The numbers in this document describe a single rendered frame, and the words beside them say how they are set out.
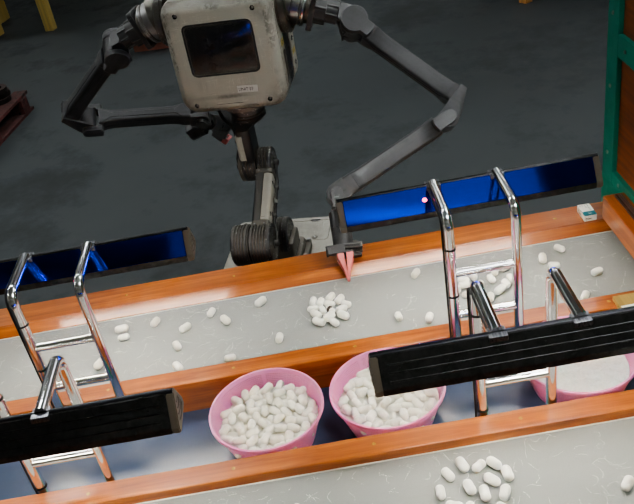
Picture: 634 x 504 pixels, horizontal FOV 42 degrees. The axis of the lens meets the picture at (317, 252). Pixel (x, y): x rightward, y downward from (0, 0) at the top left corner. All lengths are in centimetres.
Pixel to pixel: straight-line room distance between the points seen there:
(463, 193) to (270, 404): 67
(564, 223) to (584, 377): 60
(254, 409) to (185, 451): 19
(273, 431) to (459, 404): 44
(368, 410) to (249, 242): 80
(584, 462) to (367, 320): 68
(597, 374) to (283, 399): 72
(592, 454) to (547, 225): 82
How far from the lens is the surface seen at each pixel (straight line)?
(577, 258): 231
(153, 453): 203
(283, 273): 232
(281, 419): 192
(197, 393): 206
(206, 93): 247
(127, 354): 223
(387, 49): 240
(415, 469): 176
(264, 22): 236
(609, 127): 240
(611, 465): 177
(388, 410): 190
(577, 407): 184
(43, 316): 246
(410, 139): 234
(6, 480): 214
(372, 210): 191
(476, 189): 195
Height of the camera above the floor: 206
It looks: 33 degrees down
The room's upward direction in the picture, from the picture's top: 11 degrees counter-clockwise
